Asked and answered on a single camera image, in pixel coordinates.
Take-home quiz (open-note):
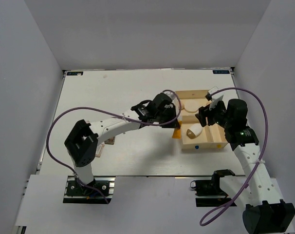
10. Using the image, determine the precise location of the dark xdof label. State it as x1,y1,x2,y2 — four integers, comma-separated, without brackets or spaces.
66,71,84,76
212,70,230,74

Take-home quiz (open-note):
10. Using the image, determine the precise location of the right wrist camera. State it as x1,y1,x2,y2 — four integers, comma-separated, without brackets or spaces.
205,86,224,110

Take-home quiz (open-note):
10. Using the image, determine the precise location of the dark XDOF label left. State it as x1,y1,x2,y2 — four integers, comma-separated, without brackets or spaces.
66,71,84,76

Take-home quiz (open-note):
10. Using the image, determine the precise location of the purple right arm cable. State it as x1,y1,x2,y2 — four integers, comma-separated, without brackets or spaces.
199,87,269,227

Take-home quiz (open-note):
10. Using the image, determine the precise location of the brown ten-pan eyeshadow palette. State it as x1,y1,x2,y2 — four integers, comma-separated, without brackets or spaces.
104,137,115,145

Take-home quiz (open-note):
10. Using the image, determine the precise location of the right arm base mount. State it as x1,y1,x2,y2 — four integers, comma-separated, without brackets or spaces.
190,169,235,208

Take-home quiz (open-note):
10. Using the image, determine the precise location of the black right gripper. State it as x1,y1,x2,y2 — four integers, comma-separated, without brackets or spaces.
195,99,232,129

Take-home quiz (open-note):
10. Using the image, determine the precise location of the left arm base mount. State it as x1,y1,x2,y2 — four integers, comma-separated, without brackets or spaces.
63,176,115,205

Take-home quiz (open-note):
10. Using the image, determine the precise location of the cream plastic organizer box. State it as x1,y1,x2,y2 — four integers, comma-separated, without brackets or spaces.
174,89,229,152

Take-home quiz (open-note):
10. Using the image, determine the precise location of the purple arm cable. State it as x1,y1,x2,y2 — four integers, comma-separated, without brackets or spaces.
199,87,269,227
46,89,182,204

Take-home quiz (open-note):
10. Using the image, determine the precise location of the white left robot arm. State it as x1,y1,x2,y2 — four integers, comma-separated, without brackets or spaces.
64,90,182,195

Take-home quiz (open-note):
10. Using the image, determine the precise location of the dark XDOF label right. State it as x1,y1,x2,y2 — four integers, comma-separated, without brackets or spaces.
212,70,230,74

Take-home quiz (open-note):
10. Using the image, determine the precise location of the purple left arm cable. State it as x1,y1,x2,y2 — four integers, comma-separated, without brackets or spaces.
46,89,182,204

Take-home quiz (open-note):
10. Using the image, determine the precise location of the small pink compact palette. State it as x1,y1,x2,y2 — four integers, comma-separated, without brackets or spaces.
95,143,105,157

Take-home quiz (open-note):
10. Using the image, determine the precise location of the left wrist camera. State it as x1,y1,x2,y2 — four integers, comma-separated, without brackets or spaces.
163,90,177,101

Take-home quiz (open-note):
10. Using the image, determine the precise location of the round white powder puff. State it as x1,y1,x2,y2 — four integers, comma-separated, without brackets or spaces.
184,100,201,114

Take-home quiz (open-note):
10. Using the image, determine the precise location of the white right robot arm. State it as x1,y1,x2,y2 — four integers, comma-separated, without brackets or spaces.
196,99,295,234

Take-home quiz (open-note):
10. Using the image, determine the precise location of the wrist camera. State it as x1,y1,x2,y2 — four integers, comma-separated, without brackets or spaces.
163,90,177,101
205,86,224,110

